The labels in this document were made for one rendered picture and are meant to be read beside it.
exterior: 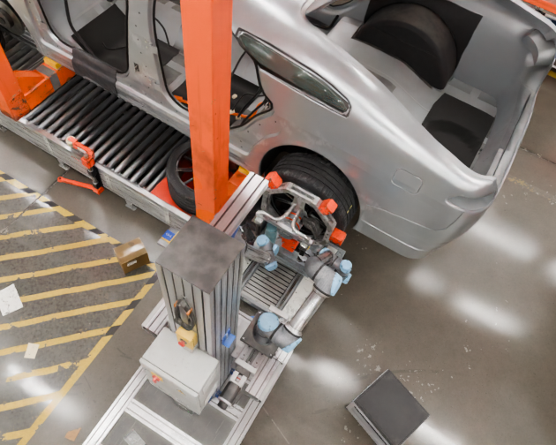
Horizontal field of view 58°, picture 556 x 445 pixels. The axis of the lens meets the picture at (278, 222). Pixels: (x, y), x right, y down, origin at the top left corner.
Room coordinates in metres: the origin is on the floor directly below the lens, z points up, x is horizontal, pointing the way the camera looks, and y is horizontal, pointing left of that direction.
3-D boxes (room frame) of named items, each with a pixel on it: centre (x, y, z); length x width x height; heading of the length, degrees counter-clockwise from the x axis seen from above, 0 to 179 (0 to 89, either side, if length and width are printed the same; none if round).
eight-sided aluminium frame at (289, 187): (1.85, -0.12, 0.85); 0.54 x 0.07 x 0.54; 69
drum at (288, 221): (1.78, -0.10, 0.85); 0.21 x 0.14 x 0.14; 159
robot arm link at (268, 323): (0.99, -0.06, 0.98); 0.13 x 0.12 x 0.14; 61
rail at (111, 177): (2.30, 1.63, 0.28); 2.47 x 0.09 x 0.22; 69
